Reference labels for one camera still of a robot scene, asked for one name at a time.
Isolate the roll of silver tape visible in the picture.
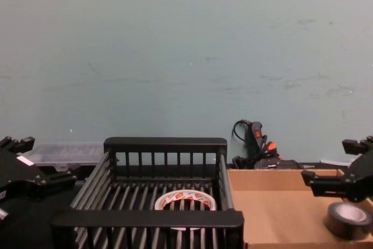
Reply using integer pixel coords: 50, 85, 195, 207
327, 202, 373, 243

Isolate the shallow brown cardboard tray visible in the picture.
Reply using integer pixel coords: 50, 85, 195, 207
226, 167, 373, 249

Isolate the black corded tool red switch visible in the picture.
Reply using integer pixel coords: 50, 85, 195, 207
231, 118, 301, 170

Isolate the clear plastic case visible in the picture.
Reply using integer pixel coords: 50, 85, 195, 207
20, 143, 105, 173

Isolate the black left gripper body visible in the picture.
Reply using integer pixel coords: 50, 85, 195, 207
0, 147, 45, 204

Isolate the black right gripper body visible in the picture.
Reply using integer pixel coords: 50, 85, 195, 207
341, 143, 373, 203

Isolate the roll of white tape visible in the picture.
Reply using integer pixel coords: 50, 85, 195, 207
154, 189, 217, 233

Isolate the black rack with steel bars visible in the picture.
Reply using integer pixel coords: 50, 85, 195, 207
50, 136, 245, 249

